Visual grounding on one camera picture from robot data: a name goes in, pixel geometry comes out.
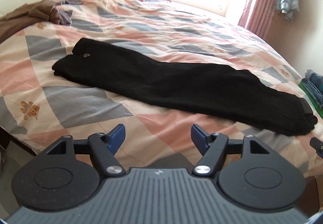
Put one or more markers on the green folded garment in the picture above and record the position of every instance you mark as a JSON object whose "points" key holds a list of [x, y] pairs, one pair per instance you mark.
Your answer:
{"points": [[309, 95]]}

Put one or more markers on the brown garment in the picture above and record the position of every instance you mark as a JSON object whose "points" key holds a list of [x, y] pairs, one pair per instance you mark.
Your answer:
{"points": [[27, 15]]}

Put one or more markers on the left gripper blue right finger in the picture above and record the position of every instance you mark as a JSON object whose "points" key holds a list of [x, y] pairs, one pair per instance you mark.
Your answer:
{"points": [[201, 139]]}

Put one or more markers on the lilac garment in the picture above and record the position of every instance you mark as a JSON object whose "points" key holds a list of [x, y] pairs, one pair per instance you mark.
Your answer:
{"points": [[64, 17]]}

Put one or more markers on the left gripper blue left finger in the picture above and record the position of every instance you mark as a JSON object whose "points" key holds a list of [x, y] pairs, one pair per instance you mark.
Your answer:
{"points": [[115, 138]]}

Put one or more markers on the striped blue folded garment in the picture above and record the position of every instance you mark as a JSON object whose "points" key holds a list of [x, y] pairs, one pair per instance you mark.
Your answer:
{"points": [[315, 79]]}

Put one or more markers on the black pants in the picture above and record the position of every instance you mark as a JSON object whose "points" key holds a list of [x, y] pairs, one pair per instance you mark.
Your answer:
{"points": [[211, 89]]}

